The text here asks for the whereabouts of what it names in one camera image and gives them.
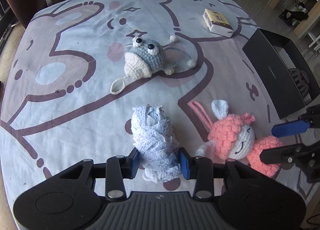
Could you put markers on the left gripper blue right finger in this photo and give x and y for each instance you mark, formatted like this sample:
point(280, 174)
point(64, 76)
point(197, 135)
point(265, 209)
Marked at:
point(197, 167)

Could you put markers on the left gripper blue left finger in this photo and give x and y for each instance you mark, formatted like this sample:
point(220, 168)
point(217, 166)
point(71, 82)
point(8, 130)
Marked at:
point(123, 167)

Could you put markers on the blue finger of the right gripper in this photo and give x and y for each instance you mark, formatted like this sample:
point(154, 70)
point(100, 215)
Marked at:
point(290, 128)

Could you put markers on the light blue lace bundle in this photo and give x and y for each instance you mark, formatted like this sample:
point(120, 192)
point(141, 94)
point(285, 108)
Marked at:
point(154, 138)

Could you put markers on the pink crochet doll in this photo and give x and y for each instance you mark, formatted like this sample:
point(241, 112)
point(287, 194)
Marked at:
point(232, 137)

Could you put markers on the grey crochet creature toy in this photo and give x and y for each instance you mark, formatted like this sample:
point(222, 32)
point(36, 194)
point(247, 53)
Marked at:
point(146, 57)

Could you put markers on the yellow tissue pack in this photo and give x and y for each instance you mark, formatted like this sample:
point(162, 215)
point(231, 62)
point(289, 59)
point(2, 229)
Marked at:
point(217, 23)

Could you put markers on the black open box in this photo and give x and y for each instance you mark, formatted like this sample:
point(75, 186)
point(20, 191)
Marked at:
point(272, 55)

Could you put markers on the cartoon print bed sheet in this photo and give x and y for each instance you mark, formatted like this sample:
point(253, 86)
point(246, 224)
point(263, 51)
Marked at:
point(60, 123)

